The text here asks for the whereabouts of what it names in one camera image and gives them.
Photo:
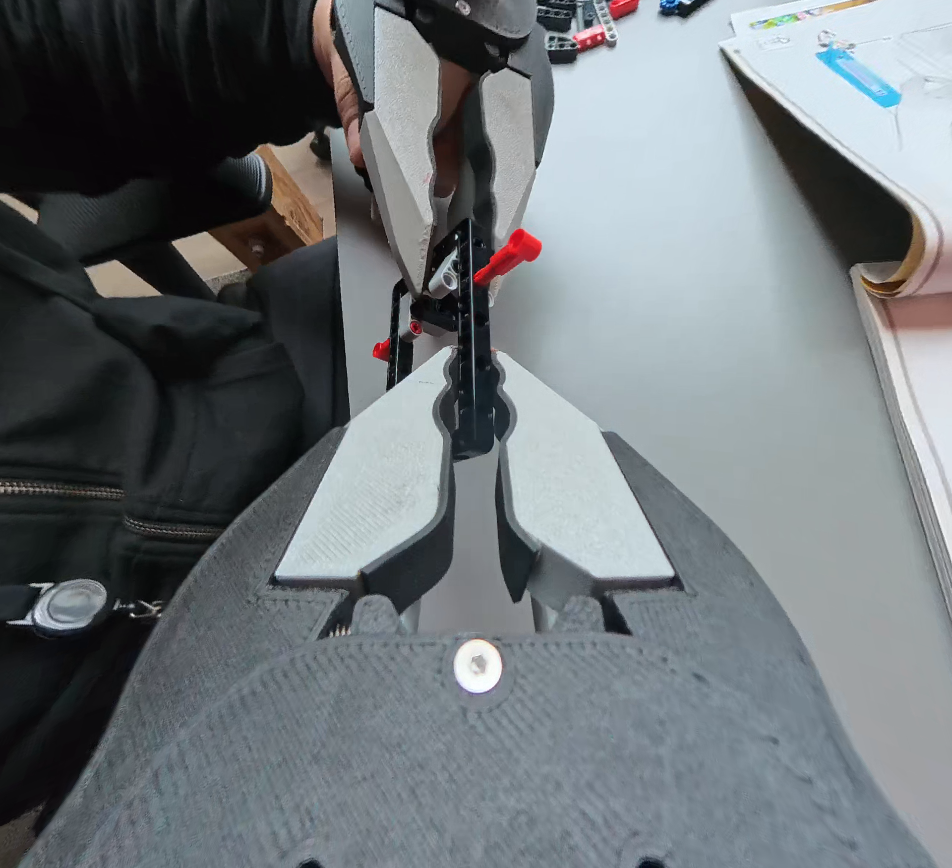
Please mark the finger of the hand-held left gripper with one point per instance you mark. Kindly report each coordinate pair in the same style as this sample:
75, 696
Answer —
513, 139
401, 124

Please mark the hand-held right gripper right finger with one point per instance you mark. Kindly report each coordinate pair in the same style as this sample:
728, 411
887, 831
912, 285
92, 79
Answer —
580, 496

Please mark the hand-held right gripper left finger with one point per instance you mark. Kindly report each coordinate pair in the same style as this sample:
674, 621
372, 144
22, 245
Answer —
372, 496

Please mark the black lego frame assembly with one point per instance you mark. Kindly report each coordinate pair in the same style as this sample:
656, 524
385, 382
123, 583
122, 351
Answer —
476, 377

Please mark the lego instruction booklet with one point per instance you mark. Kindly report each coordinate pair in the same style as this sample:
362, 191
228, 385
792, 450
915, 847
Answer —
855, 102

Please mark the person's left forearm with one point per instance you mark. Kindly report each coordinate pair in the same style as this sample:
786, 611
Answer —
149, 49

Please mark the person's left hand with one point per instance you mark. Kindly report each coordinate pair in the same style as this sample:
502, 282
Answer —
342, 79

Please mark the wooden crate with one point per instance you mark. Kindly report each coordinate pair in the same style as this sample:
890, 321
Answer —
294, 206

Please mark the person's black jacket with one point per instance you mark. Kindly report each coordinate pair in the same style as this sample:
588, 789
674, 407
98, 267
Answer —
149, 399

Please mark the black office chair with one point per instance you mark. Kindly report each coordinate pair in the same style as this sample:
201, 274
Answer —
149, 213

